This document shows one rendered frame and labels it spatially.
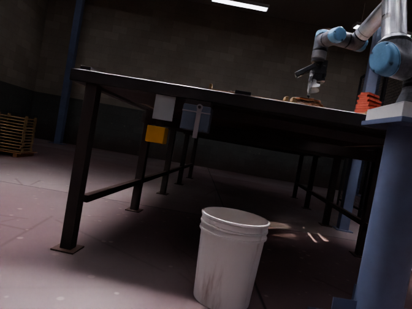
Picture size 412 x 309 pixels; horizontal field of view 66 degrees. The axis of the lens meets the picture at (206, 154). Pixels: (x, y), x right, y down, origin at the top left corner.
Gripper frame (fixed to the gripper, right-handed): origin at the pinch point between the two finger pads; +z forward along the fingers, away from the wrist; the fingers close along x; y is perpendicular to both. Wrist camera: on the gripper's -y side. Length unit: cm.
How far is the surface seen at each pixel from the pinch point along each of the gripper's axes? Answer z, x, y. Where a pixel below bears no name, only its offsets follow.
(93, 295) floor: 100, -73, -64
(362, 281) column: 77, -42, 34
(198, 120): 24, -38, -46
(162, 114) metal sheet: 24, -38, -65
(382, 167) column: 32, -41, 33
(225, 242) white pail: 72, -56, -20
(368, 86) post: -54, 184, 55
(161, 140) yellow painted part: 36, -40, -62
